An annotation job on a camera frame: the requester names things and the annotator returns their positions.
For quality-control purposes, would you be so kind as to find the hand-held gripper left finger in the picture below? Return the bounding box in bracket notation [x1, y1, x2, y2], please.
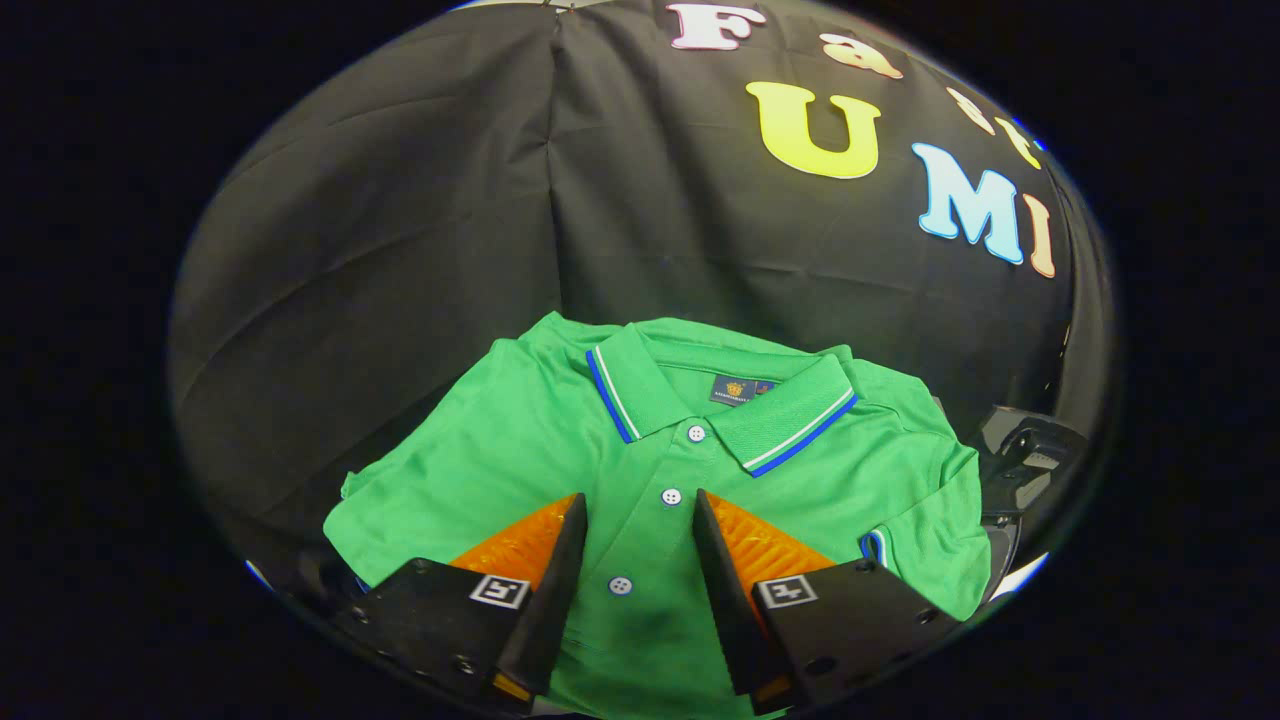
[335, 492, 589, 713]

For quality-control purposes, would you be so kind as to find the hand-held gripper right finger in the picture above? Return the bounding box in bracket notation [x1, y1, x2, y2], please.
[692, 488, 966, 713]

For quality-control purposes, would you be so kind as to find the green polo shirt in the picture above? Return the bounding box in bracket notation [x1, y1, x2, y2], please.
[322, 310, 993, 720]

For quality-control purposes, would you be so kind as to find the dark grey washing machine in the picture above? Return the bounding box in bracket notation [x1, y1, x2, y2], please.
[975, 405, 1091, 601]

